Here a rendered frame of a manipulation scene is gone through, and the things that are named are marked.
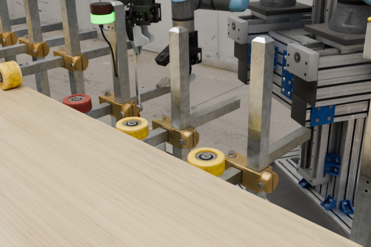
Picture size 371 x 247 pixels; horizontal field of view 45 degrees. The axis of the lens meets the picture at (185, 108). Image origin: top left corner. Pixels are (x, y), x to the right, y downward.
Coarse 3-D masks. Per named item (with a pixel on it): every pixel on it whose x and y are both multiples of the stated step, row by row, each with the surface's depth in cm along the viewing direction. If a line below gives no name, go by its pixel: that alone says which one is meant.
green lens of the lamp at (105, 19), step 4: (112, 12) 124; (92, 16) 121; (96, 16) 120; (100, 16) 120; (104, 16) 120; (108, 16) 121; (112, 16) 122; (92, 20) 122; (96, 20) 121; (100, 20) 121; (104, 20) 121; (108, 20) 121; (112, 20) 123
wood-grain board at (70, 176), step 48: (0, 96) 133; (48, 96) 132; (0, 144) 104; (48, 144) 104; (96, 144) 103; (144, 144) 103; (0, 192) 86; (48, 192) 85; (96, 192) 85; (144, 192) 85; (192, 192) 84; (240, 192) 84; (0, 240) 73; (48, 240) 72; (96, 240) 72; (144, 240) 72; (192, 240) 72; (240, 240) 72; (288, 240) 71; (336, 240) 71
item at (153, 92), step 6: (144, 90) 147; (150, 90) 147; (156, 90) 149; (162, 90) 151; (168, 90) 153; (132, 96) 142; (144, 96) 146; (150, 96) 148; (156, 96) 150; (96, 108) 134; (102, 108) 135; (108, 108) 136; (90, 114) 132; (96, 114) 134; (102, 114) 135; (108, 114) 137
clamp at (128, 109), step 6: (102, 96) 140; (108, 96) 140; (102, 102) 140; (108, 102) 137; (114, 102) 136; (132, 102) 136; (114, 108) 136; (120, 108) 134; (126, 108) 133; (132, 108) 134; (138, 108) 136; (114, 114) 137; (120, 114) 134; (126, 114) 133; (132, 114) 135
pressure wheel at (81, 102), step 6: (66, 96) 130; (72, 96) 131; (78, 96) 129; (84, 96) 130; (90, 96) 130; (66, 102) 126; (72, 102) 126; (78, 102) 126; (84, 102) 127; (90, 102) 129; (78, 108) 126; (84, 108) 127; (90, 108) 129
